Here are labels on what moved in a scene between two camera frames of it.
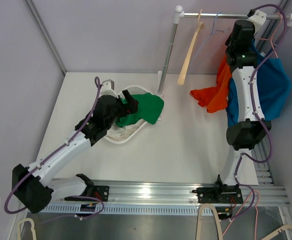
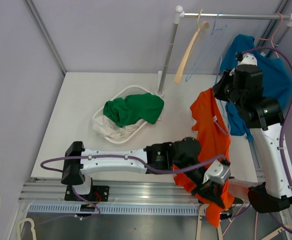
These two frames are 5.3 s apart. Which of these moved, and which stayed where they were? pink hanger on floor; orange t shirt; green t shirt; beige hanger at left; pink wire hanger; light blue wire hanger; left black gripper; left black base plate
Moved: light blue wire hanger; orange t shirt; left black gripper
Stayed: beige hanger at left; pink hanger on floor; green t shirt; pink wire hanger; left black base plate
